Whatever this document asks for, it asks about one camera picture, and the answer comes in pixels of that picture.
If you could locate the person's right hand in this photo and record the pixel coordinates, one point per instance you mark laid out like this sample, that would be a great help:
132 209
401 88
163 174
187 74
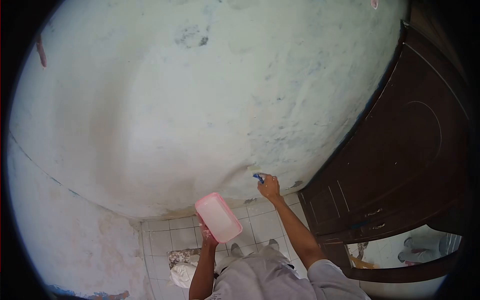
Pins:
269 188

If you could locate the person's left hand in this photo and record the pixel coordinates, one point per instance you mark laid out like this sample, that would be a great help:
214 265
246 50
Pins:
207 234

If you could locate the person's left fingers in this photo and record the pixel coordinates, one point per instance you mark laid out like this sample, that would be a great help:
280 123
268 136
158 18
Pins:
201 224

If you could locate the person's right fingers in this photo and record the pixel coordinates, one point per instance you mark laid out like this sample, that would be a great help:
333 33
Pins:
270 177

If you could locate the pink plastic tray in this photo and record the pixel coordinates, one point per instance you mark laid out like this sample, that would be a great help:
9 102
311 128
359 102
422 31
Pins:
218 217

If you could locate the speckled bucket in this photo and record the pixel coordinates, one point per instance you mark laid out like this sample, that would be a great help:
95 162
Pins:
183 257

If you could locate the white sack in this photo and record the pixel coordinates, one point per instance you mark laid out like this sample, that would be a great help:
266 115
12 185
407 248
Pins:
183 273

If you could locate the person's legs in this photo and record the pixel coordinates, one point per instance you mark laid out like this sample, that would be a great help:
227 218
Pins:
255 250

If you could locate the person's body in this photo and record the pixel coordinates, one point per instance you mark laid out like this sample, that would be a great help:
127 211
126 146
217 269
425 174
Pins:
285 279

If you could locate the dark brown wooden door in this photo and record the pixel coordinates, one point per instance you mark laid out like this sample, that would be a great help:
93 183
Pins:
393 168

